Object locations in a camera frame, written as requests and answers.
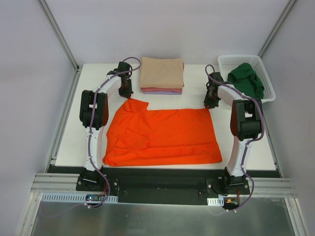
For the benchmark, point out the orange t-shirt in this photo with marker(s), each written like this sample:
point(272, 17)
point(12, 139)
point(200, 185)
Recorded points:
point(141, 137)

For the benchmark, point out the folded pink t-shirt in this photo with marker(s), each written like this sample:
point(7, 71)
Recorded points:
point(162, 89)

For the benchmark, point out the folded purple t-shirt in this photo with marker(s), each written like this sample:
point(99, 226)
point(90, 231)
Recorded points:
point(163, 92)

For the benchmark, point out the left aluminium frame post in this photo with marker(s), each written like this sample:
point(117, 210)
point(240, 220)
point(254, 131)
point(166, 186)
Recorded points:
point(58, 33)

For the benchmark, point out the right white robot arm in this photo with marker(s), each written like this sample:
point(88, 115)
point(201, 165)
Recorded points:
point(246, 126)

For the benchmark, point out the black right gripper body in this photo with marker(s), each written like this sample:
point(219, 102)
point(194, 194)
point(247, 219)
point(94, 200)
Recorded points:
point(209, 97)

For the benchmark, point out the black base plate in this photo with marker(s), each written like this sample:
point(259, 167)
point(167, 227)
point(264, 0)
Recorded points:
point(162, 186)

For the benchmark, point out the right white cable duct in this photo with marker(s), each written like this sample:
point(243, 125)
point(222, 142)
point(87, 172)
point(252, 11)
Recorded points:
point(215, 202)

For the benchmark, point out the right aluminium frame post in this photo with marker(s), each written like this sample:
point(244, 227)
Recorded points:
point(277, 26)

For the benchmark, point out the aluminium frame post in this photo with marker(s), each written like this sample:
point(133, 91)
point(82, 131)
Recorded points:
point(277, 26)
point(58, 33)

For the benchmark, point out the left white cable duct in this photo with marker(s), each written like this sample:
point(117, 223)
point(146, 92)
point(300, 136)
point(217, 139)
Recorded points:
point(78, 198)

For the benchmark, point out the green t-shirt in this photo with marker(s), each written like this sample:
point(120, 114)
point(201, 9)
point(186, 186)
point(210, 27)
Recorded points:
point(245, 79)

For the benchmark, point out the white cable duct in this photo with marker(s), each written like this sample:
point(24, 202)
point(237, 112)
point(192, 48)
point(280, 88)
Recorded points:
point(215, 202)
point(78, 198)

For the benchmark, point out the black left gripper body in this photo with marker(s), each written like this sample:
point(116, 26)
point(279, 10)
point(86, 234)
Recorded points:
point(125, 89)

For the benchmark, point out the white plastic basket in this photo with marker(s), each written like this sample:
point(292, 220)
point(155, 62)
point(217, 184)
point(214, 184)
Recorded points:
point(229, 62)

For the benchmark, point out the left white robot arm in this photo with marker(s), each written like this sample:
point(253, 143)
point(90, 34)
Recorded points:
point(94, 116)

